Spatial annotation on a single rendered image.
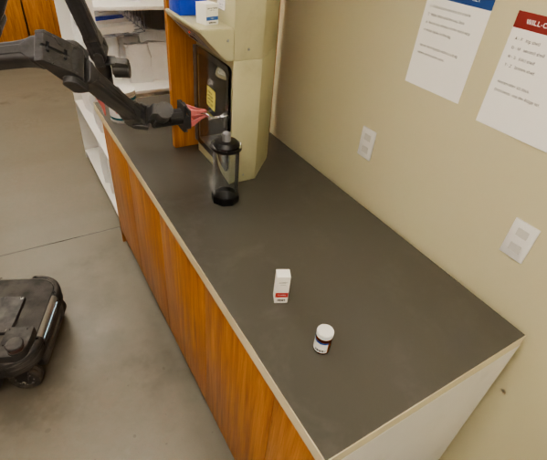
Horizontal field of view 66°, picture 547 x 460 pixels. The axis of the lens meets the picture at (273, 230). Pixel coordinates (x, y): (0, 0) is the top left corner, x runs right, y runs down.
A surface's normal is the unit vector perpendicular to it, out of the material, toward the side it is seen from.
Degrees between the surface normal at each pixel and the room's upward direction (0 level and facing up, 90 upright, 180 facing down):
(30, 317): 0
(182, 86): 90
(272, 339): 0
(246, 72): 90
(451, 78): 90
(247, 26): 90
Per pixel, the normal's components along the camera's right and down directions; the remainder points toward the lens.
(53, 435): 0.08, -0.79
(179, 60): 0.51, 0.55
